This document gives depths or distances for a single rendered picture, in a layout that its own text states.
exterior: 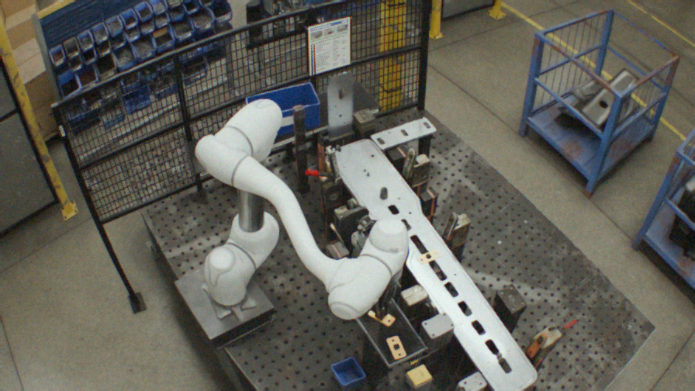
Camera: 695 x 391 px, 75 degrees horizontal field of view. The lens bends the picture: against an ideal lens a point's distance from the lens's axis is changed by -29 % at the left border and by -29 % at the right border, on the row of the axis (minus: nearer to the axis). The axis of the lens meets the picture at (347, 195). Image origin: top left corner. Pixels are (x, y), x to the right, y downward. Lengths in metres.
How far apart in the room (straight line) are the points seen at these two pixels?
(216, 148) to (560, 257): 1.70
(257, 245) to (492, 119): 2.60
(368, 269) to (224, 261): 0.79
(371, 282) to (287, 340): 0.97
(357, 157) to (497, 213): 0.73
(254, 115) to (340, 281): 0.60
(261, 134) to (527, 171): 2.61
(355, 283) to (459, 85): 3.38
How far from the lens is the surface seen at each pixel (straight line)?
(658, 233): 4.02
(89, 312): 3.64
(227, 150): 1.79
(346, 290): 1.52
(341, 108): 2.64
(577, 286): 2.75
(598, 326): 2.68
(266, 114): 1.89
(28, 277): 4.06
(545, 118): 4.42
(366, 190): 2.51
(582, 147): 4.30
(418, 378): 1.86
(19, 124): 3.71
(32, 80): 4.57
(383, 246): 1.58
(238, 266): 2.23
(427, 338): 2.02
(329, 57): 2.82
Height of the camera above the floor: 2.84
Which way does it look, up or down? 48 degrees down
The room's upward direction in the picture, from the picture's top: straight up
